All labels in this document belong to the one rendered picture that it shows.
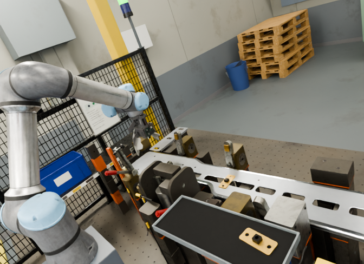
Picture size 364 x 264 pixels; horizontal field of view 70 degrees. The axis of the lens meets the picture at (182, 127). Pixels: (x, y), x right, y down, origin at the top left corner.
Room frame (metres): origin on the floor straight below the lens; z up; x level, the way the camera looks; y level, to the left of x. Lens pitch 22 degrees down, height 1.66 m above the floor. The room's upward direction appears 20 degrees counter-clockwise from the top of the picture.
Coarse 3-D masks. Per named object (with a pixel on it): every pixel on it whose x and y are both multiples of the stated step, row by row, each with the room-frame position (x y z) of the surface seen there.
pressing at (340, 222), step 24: (144, 168) 1.27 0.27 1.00; (192, 168) 1.10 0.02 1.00; (216, 168) 1.02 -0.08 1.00; (216, 192) 0.86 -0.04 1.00; (240, 192) 0.81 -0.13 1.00; (288, 192) 0.72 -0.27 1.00; (312, 192) 0.68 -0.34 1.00; (336, 192) 0.65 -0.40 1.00; (360, 192) 0.62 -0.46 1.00; (312, 216) 0.59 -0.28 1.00; (336, 216) 0.56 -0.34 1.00; (360, 216) 0.53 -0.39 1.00; (360, 240) 0.47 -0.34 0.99
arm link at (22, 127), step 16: (0, 80) 0.87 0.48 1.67; (0, 96) 0.85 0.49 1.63; (16, 96) 0.84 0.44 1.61; (16, 112) 0.84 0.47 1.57; (32, 112) 0.86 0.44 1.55; (16, 128) 0.82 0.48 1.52; (32, 128) 0.84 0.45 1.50; (16, 144) 0.80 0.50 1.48; (32, 144) 0.82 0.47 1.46; (16, 160) 0.78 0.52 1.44; (32, 160) 0.80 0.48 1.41; (16, 176) 0.76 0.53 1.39; (32, 176) 0.78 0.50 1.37; (16, 192) 0.74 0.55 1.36; (32, 192) 0.74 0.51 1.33; (16, 208) 0.71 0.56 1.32; (16, 224) 0.67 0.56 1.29
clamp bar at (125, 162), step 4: (120, 144) 1.17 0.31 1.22; (116, 148) 1.16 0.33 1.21; (120, 148) 1.16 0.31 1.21; (124, 148) 1.17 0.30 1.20; (116, 152) 1.14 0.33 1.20; (120, 152) 1.14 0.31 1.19; (120, 156) 1.14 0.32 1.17; (124, 156) 1.15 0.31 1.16; (120, 160) 1.16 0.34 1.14; (124, 160) 1.14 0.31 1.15; (128, 160) 1.15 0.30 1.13; (124, 164) 1.16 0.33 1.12; (128, 164) 1.15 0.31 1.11; (128, 168) 1.15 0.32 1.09; (132, 168) 1.15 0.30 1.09
